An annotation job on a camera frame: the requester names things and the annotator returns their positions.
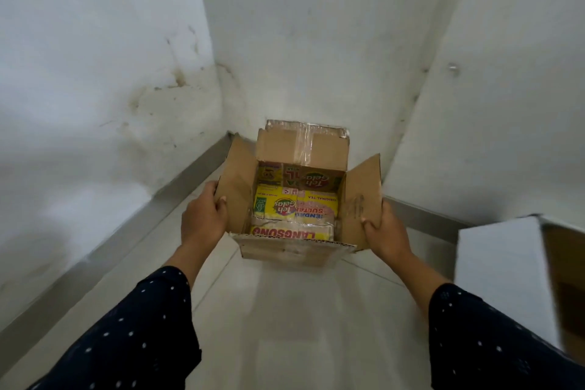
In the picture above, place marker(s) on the person's right hand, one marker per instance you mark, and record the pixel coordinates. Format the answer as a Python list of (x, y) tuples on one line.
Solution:
[(388, 235)]

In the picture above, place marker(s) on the person's left hand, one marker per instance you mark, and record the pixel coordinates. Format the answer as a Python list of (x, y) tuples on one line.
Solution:
[(201, 220)]

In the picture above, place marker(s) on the person's left thumb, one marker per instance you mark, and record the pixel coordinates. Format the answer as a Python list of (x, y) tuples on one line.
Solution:
[(221, 209)]

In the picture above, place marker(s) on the person's right thumb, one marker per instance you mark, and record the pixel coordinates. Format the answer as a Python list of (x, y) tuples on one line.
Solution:
[(369, 226)]

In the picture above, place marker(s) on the brown cardboard box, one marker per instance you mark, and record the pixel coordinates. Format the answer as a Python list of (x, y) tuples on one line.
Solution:
[(292, 202)]

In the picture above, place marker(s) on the person's right forearm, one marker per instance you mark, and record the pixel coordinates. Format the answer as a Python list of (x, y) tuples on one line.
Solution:
[(480, 335)]

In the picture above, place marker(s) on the person's left forearm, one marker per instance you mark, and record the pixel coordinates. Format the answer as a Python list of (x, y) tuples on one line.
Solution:
[(119, 330)]

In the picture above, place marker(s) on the yellow tea carton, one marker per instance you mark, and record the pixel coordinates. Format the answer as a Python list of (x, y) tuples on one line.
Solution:
[(295, 211)]

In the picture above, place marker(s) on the clear packing tape strip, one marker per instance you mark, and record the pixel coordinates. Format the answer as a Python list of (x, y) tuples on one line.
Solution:
[(302, 143)]

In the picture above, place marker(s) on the grey metal skirting strip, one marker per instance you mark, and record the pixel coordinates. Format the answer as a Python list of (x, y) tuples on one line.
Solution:
[(114, 239)]

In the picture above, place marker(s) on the white cardboard box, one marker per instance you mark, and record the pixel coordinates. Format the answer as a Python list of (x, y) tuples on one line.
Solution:
[(521, 280)]

